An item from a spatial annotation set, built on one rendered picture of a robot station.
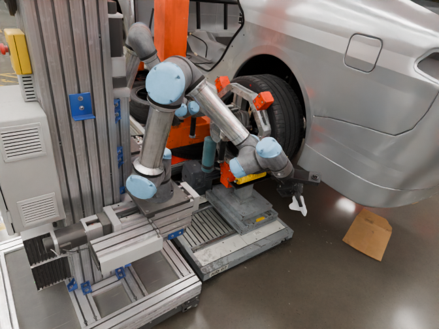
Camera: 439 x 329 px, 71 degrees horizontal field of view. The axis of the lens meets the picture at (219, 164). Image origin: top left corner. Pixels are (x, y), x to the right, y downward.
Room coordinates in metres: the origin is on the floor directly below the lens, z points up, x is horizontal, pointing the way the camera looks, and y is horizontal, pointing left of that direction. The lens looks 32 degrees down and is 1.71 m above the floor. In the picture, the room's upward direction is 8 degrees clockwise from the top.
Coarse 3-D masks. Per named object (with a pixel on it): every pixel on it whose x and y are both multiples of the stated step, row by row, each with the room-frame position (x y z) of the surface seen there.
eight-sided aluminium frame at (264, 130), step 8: (224, 88) 1.97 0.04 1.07; (232, 88) 1.90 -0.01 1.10; (240, 88) 1.87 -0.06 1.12; (224, 96) 1.98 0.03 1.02; (248, 96) 1.77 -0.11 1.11; (256, 96) 1.78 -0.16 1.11; (256, 112) 1.71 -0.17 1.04; (264, 112) 1.73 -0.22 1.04; (256, 120) 1.70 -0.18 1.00; (264, 120) 1.71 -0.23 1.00; (264, 128) 1.65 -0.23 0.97; (264, 136) 1.65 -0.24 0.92; (216, 144) 1.97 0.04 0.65
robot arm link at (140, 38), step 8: (136, 32) 1.54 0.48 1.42; (144, 32) 1.55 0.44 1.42; (128, 40) 1.56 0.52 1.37; (136, 40) 1.51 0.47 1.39; (144, 40) 1.52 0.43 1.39; (152, 40) 1.56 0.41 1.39; (136, 48) 1.51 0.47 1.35; (144, 48) 1.50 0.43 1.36; (152, 48) 1.53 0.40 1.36; (144, 56) 1.50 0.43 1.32; (152, 56) 1.51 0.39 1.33; (152, 64) 1.52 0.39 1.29; (184, 104) 1.57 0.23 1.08; (176, 112) 1.54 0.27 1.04; (184, 112) 1.55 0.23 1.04
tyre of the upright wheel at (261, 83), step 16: (240, 80) 1.98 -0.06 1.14; (256, 80) 1.88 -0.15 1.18; (272, 80) 1.94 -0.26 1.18; (272, 96) 1.78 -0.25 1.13; (288, 96) 1.84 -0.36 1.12; (272, 112) 1.72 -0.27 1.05; (288, 112) 1.76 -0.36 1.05; (272, 128) 1.70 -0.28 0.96; (288, 128) 1.71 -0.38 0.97; (288, 144) 1.71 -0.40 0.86
